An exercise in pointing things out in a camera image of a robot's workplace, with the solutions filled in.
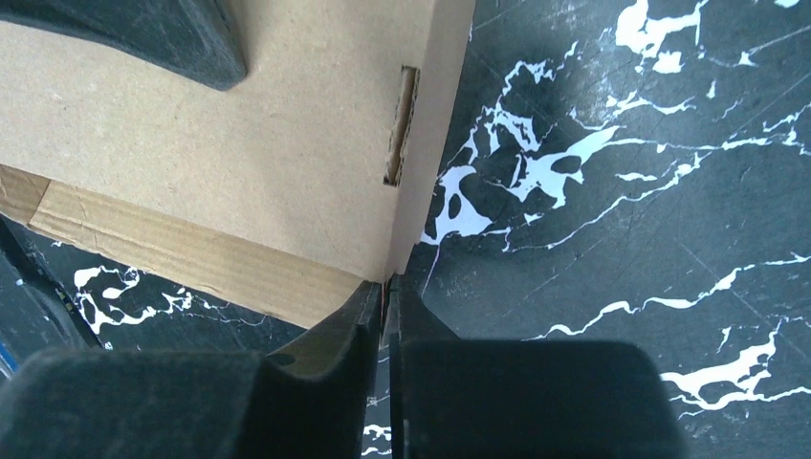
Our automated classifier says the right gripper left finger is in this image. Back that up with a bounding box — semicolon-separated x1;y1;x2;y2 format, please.
1;282;382;458

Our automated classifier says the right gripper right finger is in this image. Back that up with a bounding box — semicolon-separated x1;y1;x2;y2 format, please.
384;277;688;458

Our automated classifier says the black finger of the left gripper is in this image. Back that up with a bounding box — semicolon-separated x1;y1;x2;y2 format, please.
1;0;248;91

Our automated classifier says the brown cardboard box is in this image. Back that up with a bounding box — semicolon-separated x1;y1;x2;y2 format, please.
1;1;475;328

